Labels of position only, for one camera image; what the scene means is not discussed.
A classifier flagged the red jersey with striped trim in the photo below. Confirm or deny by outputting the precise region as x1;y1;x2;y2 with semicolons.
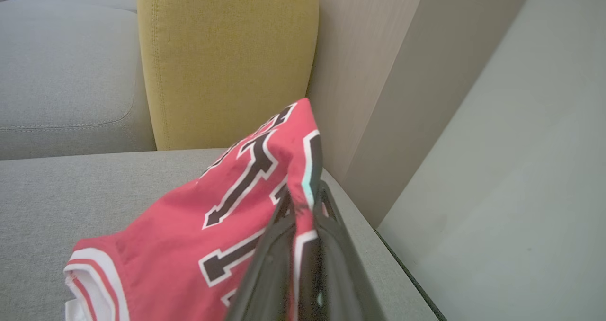
63;98;327;321

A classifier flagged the yellow sofa cushion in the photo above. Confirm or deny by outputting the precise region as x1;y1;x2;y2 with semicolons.
137;0;320;152

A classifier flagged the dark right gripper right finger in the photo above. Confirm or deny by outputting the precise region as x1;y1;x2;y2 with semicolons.
298;181;387;321

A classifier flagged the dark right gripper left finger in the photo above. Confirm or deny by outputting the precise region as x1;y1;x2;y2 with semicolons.
226;202;297;321

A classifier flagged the grey sofa seat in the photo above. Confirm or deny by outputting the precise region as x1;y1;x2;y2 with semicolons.
0;148;438;321

